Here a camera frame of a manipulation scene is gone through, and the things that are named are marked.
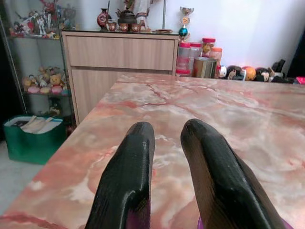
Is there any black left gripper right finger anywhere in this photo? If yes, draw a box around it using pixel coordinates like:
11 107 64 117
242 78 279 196
180 118 293 229

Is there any yellow bear plush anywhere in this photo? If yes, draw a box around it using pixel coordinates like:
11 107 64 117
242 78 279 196
49 73 65 88

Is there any clear jar red lid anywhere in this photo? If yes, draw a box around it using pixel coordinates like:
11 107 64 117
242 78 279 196
190 42 203 63
177 42 191 70

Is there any short jar red lid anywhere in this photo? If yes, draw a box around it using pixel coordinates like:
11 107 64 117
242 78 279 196
175 68 192 77

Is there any glass display cabinet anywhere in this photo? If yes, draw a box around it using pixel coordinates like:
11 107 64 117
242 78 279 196
0 0 77 125

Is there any black plush toy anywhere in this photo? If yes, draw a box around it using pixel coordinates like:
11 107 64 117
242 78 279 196
269 59 295 84

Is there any shiny metal tin can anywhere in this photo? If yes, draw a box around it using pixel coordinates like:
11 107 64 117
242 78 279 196
193 57 218 79

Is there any orange round plush toy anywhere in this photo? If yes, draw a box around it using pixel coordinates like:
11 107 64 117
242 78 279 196
241 66 257 82

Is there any green shopping bag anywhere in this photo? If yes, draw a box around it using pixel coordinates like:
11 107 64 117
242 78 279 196
2 114 67 166

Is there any snack jar orange lid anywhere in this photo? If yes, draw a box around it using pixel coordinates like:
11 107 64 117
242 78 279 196
211 47 223 66

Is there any trophy with blue ball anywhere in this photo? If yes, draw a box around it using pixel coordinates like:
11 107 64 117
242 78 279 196
179 6 194 41

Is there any black haired plush doll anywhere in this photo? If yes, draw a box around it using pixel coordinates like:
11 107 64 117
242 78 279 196
226 64 243 81

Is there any black eared mouse plush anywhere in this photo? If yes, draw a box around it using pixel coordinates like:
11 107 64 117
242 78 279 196
255 67 271 83

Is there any light wooden sideboard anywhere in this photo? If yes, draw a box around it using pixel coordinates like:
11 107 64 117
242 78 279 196
61 30 180 125

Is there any dark ceramic teapot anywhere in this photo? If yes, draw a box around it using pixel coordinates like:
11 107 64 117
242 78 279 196
116 7 138 26

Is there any red and black vase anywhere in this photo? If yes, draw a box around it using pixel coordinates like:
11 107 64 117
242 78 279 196
97 8 112 31

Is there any white robed figurine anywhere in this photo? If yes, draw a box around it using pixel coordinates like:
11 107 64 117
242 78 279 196
133 0 153 31

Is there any purple plastic cup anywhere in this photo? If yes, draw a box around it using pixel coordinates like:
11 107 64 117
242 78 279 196
125 201 205 229

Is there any snack jar red lid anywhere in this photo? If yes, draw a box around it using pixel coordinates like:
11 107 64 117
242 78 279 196
202 37 216 58

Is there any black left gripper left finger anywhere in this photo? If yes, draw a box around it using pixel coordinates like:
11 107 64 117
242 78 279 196
84 121 156 229

